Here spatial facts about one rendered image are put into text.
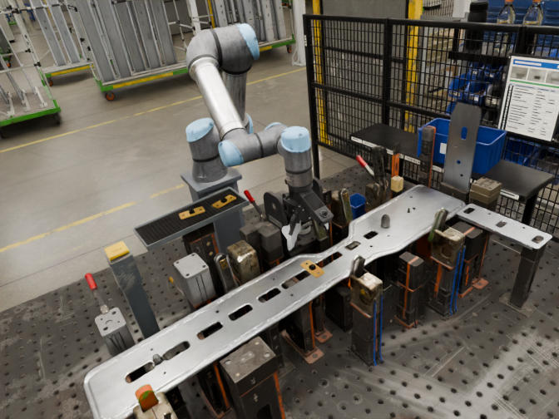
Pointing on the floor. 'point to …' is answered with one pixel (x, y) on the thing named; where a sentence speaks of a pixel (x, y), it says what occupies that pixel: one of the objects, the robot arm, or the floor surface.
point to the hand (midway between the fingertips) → (309, 241)
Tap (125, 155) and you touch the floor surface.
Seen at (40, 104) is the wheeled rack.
